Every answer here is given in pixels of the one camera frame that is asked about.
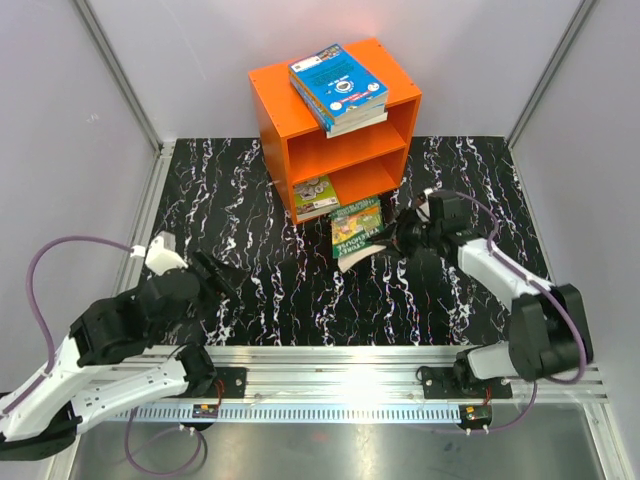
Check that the blue back-cover book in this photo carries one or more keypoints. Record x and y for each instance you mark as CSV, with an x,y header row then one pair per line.
x,y
326,67

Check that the blue 26-Storey Treehouse book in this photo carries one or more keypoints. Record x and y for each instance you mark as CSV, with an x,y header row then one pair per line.
x,y
345,103

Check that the white slotted cable duct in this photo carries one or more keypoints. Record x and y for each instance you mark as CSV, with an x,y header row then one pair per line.
x,y
285,413

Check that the small circuit board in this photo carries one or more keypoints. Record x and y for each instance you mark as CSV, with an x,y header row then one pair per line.
x,y
477,415
205,411

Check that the left aluminium frame post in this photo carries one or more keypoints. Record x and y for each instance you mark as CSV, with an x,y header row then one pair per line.
x,y
99,38

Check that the aluminium frame post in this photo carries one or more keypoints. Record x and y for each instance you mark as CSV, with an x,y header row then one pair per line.
x,y
564,45
99,38

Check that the green 65-Storey Treehouse book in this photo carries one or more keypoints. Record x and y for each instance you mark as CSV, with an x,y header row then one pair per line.
x,y
314,197

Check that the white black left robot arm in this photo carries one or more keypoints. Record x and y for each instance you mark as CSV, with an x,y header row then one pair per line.
x,y
45,417

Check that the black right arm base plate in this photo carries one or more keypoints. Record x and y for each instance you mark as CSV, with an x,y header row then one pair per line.
x,y
440,383

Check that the dark green book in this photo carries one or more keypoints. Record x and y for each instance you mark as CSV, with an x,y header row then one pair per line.
x,y
351,228

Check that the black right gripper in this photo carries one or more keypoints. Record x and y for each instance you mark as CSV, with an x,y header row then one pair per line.
x,y
397,236

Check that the right aluminium frame post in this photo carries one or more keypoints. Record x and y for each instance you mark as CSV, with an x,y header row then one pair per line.
x,y
564,45

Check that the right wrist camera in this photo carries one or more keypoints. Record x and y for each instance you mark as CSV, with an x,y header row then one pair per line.
x,y
422,205

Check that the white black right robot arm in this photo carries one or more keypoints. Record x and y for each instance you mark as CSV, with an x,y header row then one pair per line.
x,y
547,331

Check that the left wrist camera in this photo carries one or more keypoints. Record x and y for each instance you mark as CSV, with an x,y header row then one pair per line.
x,y
160,256

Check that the right small circuit board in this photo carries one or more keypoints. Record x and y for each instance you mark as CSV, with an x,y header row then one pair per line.
x,y
477,415

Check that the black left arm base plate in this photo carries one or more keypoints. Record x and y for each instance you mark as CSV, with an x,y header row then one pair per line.
x,y
233,380

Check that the left small circuit board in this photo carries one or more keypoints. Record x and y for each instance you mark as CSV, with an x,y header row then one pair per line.
x,y
205,411

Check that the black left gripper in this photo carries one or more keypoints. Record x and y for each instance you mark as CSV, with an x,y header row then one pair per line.
x,y
221,286

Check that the orange wooden shelf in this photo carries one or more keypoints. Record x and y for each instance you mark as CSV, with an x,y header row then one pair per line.
x,y
360,164

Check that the aluminium front rail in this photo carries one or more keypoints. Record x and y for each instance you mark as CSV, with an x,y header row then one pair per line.
x,y
378,374

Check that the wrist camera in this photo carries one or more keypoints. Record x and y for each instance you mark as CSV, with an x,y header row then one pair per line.
x,y
422,205
160,256

